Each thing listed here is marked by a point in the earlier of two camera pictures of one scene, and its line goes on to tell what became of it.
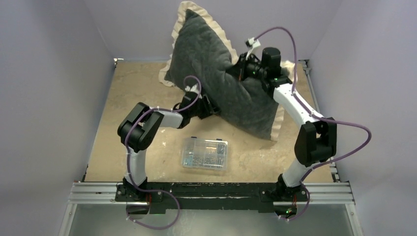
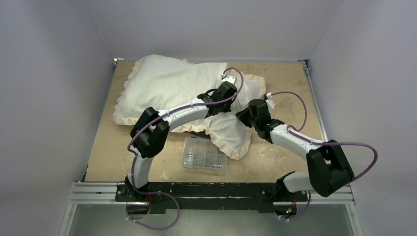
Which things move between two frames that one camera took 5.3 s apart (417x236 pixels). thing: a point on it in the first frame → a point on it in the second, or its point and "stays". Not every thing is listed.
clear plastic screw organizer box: [204, 154] stays
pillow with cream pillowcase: [202, 57] → [165, 82]
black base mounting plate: [256, 196] stays
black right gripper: [241, 65] → [245, 118]
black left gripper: [209, 110] → [227, 108]
